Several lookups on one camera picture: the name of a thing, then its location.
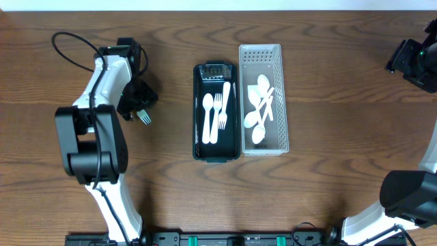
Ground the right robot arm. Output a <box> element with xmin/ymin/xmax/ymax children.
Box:
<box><xmin>325</xmin><ymin>20</ymin><xmax>436</xmax><ymax>245</ymax></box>

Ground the right black cable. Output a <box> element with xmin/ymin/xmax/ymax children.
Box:
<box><xmin>292</xmin><ymin>221</ymin><xmax>419</xmax><ymax>246</ymax></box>

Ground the white plastic fork vertical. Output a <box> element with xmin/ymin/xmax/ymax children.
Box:
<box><xmin>218</xmin><ymin>82</ymin><xmax>231</xmax><ymax>130</ymax></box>

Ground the black plastic basket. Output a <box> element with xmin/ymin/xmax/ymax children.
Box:
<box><xmin>193</xmin><ymin>61</ymin><xmax>241</xmax><ymax>163</ymax></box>

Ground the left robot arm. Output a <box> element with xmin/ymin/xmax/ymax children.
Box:
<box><xmin>55</xmin><ymin>38</ymin><xmax>158</xmax><ymax>245</ymax></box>

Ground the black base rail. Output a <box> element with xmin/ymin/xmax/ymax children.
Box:
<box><xmin>64</xmin><ymin>231</ymin><xmax>408</xmax><ymax>246</ymax></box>

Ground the white plastic fork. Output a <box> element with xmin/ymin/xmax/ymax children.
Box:
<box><xmin>210</xmin><ymin>93</ymin><xmax>223</xmax><ymax>144</ymax></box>
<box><xmin>137</xmin><ymin>109</ymin><xmax>151</xmax><ymax>125</ymax></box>

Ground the left black cable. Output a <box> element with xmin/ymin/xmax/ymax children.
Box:
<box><xmin>51</xmin><ymin>31</ymin><xmax>150</xmax><ymax>246</ymax></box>

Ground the black cable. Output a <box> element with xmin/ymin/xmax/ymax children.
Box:
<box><xmin>51</xmin><ymin>31</ymin><xmax>150</xmax><ymax>246</ymax></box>
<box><xmin>292</xmin><ymin>221</ymin><xmax>419</xmax><ymax>246</ymax></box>

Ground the white plastic spoon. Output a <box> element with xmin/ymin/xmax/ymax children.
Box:
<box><xmin>244</xmin><ymin>87</ymin><xmax>274</xmax><ymax>128</ymax></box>
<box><xmin>252</xmin><ymin>96</ymin><xmax>273</xmax><ymax>144</ymax></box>
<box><xmin>257</xmin><ymin>74</ymin><xmax>274</xmax><ymax>121</ymax></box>
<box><xmin>202</xmin><ymin>93</ymin><xmax>214</xmax><ymax>144</ymax></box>
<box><xmin>249</xmin><ymin>90</ymin><xmax>262</xmax><ymax>122</ymax></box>

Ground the clear plastic basket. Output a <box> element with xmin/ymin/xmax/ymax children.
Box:
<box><xmin>239</xmin><ymin>44</ymin><xmax>290</xmax><ymax>156</ymax></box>

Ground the white label in basket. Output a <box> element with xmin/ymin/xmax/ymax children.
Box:
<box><xmin>247</xmin><ymin>85</ymin><xmax>259</xmax><ymax>97</ymax></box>

